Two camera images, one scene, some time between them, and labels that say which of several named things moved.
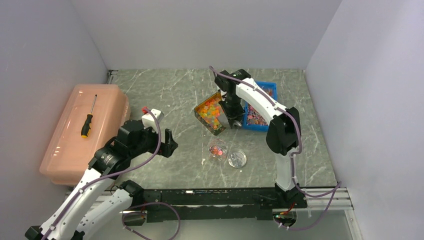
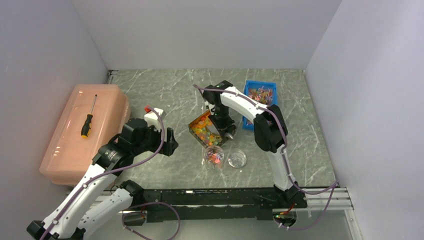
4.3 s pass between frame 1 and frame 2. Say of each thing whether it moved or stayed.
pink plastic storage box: stayed
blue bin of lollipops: stayed
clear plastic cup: moved
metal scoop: moved
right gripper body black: moved
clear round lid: stayed
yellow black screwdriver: stayed
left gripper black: stayed
